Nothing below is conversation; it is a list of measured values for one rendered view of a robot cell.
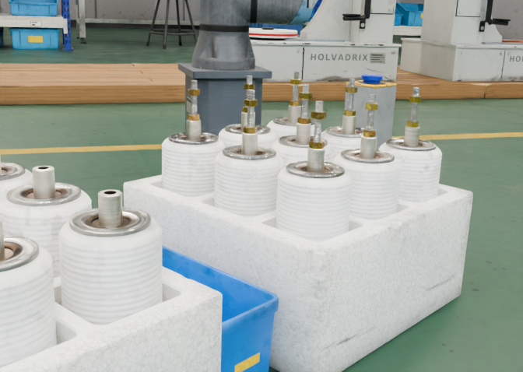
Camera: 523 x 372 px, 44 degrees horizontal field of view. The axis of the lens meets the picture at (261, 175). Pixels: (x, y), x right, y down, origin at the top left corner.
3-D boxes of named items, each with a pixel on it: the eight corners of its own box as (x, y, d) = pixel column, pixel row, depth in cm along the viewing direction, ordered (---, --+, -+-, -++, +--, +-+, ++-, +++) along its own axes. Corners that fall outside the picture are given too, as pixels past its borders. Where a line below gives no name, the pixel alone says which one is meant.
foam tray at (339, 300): (124, 289, 105) (122, 182, 100) (283, 233, 133) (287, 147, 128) (313, 391, 79) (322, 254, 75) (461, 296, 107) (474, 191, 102)
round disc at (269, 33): (230, 36, 336) (230, 25, 335) (285, 36, 345) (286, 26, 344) (247, 40, 308) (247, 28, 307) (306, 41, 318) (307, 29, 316)
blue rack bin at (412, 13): (383, 23, 659) (385, 2, 653) (416, 24, 669) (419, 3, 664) (407, 26, 613) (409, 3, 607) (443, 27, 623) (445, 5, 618)
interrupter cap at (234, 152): (239, 164, 86) (239, 159, 86) (212, 152, 92) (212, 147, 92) (286, 159, 90) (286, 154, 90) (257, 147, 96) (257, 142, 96)
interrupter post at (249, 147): (246, 158, 90) (247, 135, 89) (237, 154, 91) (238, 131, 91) (261, 156, 91) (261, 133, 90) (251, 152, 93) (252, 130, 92)
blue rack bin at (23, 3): (11, 13, 552) (9, -13, 546) (57, 15, 564) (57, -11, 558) (8, 15, 506) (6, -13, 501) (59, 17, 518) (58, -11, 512)
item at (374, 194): (401, 274, 97) (413, 157, 93) (370, 295, 90) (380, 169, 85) (346, 257, 103) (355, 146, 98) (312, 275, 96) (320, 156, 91)
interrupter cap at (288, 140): (320, 138, 104) (320, 135, 104) (333, 149, 97) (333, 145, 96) (273, 138, 102) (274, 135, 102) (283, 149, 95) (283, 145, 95)
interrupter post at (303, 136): (308, 142, 101) (309, 121, 100) (312, 145, 99) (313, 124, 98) (293, 142, 100) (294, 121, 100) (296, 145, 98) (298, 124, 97)
